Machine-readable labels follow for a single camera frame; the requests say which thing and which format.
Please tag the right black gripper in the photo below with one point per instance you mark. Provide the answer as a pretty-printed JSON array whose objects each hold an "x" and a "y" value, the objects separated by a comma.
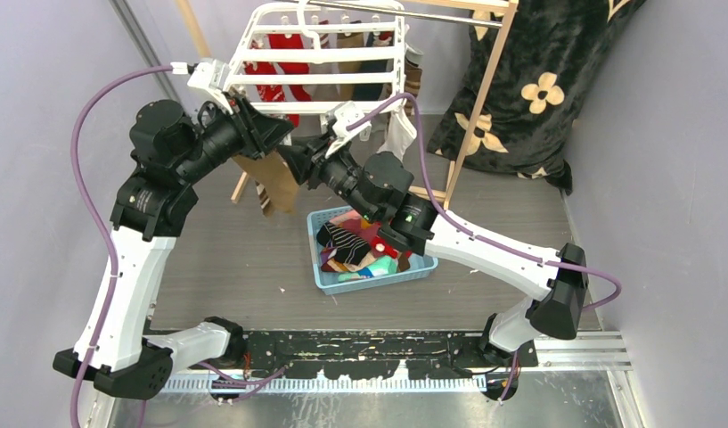
[{"x": 307, "y": 161}]

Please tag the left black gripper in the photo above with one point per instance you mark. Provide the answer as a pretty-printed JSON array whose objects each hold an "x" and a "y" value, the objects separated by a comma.
[{"x": 257, "y": 132}]

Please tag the white plastic clip hanger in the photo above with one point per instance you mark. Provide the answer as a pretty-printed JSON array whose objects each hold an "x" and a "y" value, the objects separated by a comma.
[{"x": 334, "y": 48}]

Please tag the red white striped sock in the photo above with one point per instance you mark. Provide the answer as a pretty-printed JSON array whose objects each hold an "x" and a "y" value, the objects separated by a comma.
[{"x": 378, "y": 246}]

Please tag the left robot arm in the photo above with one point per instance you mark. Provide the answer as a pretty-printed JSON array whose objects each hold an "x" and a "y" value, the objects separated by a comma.
[{"x": 172, "y": 154}]

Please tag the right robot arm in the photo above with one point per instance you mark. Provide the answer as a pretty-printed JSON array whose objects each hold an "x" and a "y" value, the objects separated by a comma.
[{"x": 554, "y": 281}]

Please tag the red snowflake sock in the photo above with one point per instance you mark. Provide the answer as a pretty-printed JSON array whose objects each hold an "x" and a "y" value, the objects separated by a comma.
[{"x": 270, "y": 93}]

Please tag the red sock plain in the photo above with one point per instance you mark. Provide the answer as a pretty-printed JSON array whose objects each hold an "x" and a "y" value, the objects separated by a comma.
[{"x": 292, "y": 41}]

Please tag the pink sock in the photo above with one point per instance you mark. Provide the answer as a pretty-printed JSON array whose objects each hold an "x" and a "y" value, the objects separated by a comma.
[{"x": 345, "y": 216}]

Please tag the black striped sock in basket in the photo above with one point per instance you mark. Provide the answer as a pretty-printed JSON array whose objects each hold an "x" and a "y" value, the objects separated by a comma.
[{"x": 349, "y": 248}]

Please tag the navy patterned sock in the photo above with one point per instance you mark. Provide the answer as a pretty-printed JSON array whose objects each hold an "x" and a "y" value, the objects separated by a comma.
[{"x": 370, "y": 92}]

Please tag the light blue plastic basket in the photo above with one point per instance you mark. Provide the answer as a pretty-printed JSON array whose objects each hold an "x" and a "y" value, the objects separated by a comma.
[{"x": 420, "y": 266}]

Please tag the mint green sock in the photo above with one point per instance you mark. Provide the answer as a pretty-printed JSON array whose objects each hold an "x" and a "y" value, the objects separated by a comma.
[{"x": 382, "y": 266}]

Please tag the brown striped sock rear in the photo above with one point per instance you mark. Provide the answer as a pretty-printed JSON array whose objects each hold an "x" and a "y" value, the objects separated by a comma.
[{"x": 413, "y": 70}]

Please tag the metal hanging rod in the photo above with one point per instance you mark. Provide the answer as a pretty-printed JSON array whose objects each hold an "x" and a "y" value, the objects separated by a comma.
[{"x": 404, "y": 13}]

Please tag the black floral blanket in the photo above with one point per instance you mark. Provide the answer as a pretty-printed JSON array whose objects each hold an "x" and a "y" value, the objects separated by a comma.
[{"x": 546, "y": 69}]

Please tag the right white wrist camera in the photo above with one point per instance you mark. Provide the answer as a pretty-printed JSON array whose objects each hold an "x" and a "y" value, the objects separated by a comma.
[{"x": 345, "y": 122}]

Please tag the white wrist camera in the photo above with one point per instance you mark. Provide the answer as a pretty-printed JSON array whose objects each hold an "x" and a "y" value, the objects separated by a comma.
[
  {"x": 345, "y": 122},
  {"x": 208, "y": 76}
]

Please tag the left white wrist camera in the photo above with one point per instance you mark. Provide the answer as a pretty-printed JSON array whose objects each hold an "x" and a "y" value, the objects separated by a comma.
[{"x": 208, "y": 76}]

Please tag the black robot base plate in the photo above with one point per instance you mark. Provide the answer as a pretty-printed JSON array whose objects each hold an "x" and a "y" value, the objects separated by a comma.
[{"x": 364, "y": 355}]

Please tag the wooden drying rack frame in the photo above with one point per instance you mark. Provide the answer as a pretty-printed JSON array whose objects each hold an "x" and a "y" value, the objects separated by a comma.
[{"x": 506, "y": 10}]

